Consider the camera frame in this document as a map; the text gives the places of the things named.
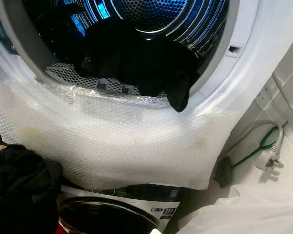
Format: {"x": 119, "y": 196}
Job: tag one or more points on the white plastic bag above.
{"x": 239, "y": 214}

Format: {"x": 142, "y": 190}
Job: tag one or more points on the white power plug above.
{"x": 269, "y": 161}

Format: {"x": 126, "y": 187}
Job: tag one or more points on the dark round washer door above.
{"x": 102, "y": 214}

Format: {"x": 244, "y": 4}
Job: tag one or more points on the white tumble dryer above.
{"x": 239, "y": 73}

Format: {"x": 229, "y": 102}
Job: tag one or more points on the white washing machine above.
{"x": 167, "y": 200}

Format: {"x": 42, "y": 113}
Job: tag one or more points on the perforated metal lint filter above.
{"x": 66, "y": 74}

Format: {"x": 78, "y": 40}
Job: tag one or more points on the black garment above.
{"x": 132, "y": 63}

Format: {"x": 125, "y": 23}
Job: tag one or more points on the black clothes pile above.
{"x": 19, "y": 185}

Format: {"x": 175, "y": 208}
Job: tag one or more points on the clear bubble wrap sheet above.
{"x": 117, "y": 141}

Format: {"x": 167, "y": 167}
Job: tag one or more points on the white wall socket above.
{"x": 266, "y": 95}

